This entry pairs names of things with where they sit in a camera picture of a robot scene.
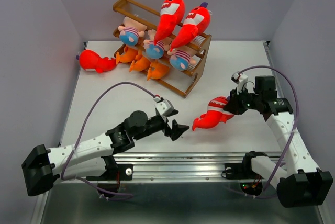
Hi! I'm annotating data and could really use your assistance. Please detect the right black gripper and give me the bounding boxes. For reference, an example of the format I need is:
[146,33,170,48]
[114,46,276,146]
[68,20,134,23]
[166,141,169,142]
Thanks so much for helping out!
[222,85,262,115]

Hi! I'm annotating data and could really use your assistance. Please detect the red shark plush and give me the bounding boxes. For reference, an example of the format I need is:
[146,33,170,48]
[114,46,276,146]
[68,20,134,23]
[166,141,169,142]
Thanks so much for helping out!
[153,0,186,45]
[192,96,235,131]
[76,49,117,74]
[169,2,211,53]

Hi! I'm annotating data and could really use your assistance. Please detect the orange shark plush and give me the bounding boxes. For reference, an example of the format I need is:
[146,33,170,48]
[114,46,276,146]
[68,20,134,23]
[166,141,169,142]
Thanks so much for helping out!
[147,61,170,80]
[115,46,138,64]
[129,51,151,72]

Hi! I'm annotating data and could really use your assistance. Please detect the boy doll striped shirt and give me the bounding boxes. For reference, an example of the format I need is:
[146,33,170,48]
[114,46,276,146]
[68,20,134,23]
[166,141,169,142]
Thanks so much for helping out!
[167,46,197,71]

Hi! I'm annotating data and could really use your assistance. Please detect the boy doll blue pants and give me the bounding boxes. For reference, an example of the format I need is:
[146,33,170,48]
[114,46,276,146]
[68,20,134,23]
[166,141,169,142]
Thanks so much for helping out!
[143,30,172,60]

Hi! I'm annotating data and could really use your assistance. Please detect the red shark plush top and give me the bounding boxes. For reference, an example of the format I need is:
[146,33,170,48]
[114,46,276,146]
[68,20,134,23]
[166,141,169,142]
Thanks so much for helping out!
[76,49,117,74]

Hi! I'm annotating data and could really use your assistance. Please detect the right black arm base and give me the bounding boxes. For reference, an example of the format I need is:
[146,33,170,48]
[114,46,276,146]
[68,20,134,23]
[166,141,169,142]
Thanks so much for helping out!
[221,151,271,180]

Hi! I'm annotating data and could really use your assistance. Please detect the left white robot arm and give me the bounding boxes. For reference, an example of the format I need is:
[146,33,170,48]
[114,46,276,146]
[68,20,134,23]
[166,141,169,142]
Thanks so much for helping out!
[21,110,189,196]

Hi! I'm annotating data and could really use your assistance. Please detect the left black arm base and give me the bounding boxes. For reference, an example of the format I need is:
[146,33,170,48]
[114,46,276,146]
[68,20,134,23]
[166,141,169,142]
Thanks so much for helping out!
[85,155,133,181]

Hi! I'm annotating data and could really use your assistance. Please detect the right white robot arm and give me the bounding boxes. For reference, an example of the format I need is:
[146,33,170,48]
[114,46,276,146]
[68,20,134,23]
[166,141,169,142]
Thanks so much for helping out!
[224,73,333,208]

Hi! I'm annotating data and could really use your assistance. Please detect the brown wooden toy shelf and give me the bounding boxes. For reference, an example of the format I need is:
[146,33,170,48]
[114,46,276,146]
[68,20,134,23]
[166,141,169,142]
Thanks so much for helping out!
[113,0,211,97]

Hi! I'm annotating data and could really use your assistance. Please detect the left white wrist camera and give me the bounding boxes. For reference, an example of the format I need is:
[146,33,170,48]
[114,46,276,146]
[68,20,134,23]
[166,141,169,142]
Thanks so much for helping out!
[153,95,175,117]

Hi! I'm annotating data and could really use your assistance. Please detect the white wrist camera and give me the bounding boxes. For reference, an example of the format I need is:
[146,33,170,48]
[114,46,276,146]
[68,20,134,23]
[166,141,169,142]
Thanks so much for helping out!
[231,72,248,85]
[153,95,175,117]

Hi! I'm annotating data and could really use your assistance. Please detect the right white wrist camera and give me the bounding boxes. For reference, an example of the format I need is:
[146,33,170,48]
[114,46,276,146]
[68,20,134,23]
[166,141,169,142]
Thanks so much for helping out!
[231,72,248,85]

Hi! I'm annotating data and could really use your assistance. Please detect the aluminium mounting rail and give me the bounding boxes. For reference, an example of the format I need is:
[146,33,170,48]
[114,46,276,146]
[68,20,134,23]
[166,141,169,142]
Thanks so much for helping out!
[64,152,254,184]

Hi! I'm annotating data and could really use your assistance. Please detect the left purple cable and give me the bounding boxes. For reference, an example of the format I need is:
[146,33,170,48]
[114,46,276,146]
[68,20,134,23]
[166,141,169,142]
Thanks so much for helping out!
[60,82,160,200]

